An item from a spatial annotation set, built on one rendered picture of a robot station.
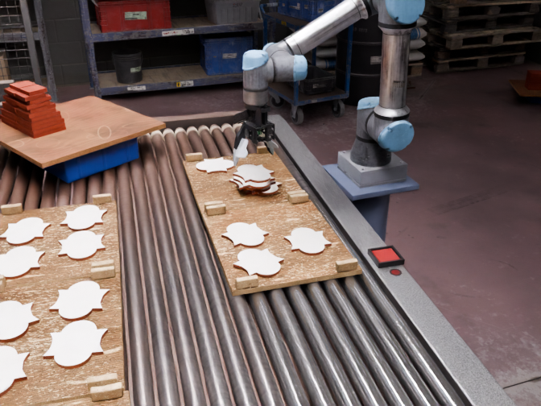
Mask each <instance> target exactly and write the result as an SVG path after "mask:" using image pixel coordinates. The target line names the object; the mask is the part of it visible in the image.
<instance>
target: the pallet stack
mask: <svg viewBox="0 0 541 406"><path fill-rule="evenodd" d="M522 3H525V5H524V9H523V10H519V9H520V7H519V6H521V4H522ZM540 3H541V0H425V7H424V10H423V13H422V15H420V16H421V17H423V19H425V20H426V21H427V24H425V25H423V26H421V27H422V28H423V29H424V30H425V31H426V32H427V35H426V36H424V37H423V38H422V39H421V40H422V41H424V42H425V45H424V46H422V47H421V48H418V49H416V50H418V51H419V52H421V53H423V54H424V55H425V58H423V59H422V60H420V61H422V62H423V66H429V65H434V67H433V68H434V70H432V71H433V72H434V73H450V72H459V71H468V70H475V69H483V68H496V67H503V66H511V65H516V64H523V62H524V59H525V56H524V55H523V54H526V52H524V48H525V44H527V43H536V42H541V28H539V27H533V26H532V24H533V20H534V14H538V13H539V5H540ZM498 5H502V6H498ZM462 7H464V8H462ZM461 8H462V9H461ZM517 16H520V17H519V18H518V22H516V21H514V20H513V19H514V17H517ZM521 32H526V33H527V35H520V34H518V33H521ZM507 45H510V47H507ZM506 56H512V57H511V58H510V62H504V63H496V64H488V61H489V59H497V58H503V57H506ZM466 61H472V66H468V67H460V68H449V65H448V64H451V63H458V62H466Z"/></svg>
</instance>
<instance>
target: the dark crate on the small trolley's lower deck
mask: <svg viewBox="0 0 541 406"><path fill-rule="evenodd" d="M335 77H336V75H334V74H332V73H330V72H327V71H325V70H323V69H322V68H318V67H316V66H315V65H310V66H308V74H307V76H306V78H305V79H304V80H301V81H299V91H300V92H302V93H304V94H306V95H312V94H318V93H327V92H332V91H334V90H335V87H336V86H335V83H336V82H335V79H336V78H335ZM287 84H288V85H290V86H291V87H293V88H294V81H287Z"/></svg>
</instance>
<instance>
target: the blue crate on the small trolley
mask: <svg viewBox="0 0 541 406"><path fill-rule="evenodd" d="M343 1H344V0H279V6H278V13H280V14H281V15H286V16H289V17H292V18H295V19H301V20H303V21H307V22H311V21H313V20H314V19H316V18H318V17H320V16H321V15H322V14H324V13H325V12H327V11H329V10H331V9H332V8H333V7H335V6H337V5H338V4H340V3H342V2H343Z"/></svg>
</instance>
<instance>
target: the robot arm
mask: <svg viewBox="0 0 541 406"><path fill-rule="evenodd" d="M424 7H425V0H344V1H343V2H342V3H340V4H338V5H337V6H335V7H333V8H332V9H331V10H329V11H327V12H325V13H324V14H322V15H321V16H320V17H318V18H316V19H314V20H313V21H311V22H310V23H308V24H307V25H305V26H304V27H301V28H300V29H299V30H298V31H295V32H294V33H292V34H291V35H289V36H288V37H286V38H285V39H283V40H281V41H279V42H278V43H269V44H267V45H266V46H265V47H264V49H263V50H251V51H248V52H245V54H244V55H243V66H242V69H243V101H244V107H245V108H246V109H247V110H244V111H242V112H238V113H237V114H235V115H234V116H233V117H232V119H233V123H234V124H236V123H237V124H240V123H243V124H242V126H241V128H240V130H239V132H238V133H237V135H236V137H235V141H234V146H233V148H234V149H233V165H234V166H236V165H237V162H238V160H239V158H246V157H247V155H248V151H247V150H246V147H247V144H248V139H250V140H252V143H254V144H256V145H257V144H258V142H264V145H265V146H266V148H267V150H268V151H269V152H270V153H271V154H272V155H273V154H274V148H279V147H278V145H277V144H276V143H274V142H273V141H272V139H273V140H275V125H274V123H272V122H269V121H267V112H268V111H271V107H270V106H268V105H267V102H268V83H275V82H285V81H301V80H304V79H305V78H306V76H307V74H308V64H307V61H306V58H305V57H304V56H303V55H304V54H305V53H307V52H309V51H311V50H312V49H313V48H315V47H317V46H318V45H320V44H322V43H323V42H324V41H326V40H327V39H329V38H331V37H333V36H334V35H335V34H337V33H339V32H340V31H342V30H344V29H345V28H346V27H348V26H350V25H352V24H353V23H355V22H356V21H358V20H359V19H367V18H369V17H370V16H372V15H375V14H378V27H379V28H380V29H381V30H382V62H381V77H380V94H379V97H366V98H362V99H361V100H360V101H359V102H358V107H357V131H356V139H355V141H354V144H353V146H352V149H351V151H350V160H351V161H352V162H354V163H355V164H357V165H360V166H364V167H370V168H376V167H381V166H385V165H387V164H389V163H390V162H391V152H396V151H401V150H402V149H404V148H405V147H406V146H407V145H409V144H410V143H411V140H412V139H413V137H414V128H413V126H412V125H411V124H410V123H409V117H410V109H409V108H408V107H407V106H406V95H407V74H408V64H409V53H410V42H411V31H412V30H413V29H414V28H416V25H417V20H418V19H419V16H420V15H422V13H423V10H424ZM271 128H274V135H272V134H271ZM246 137H247V138H248V139H245V138H246Z"/></svg>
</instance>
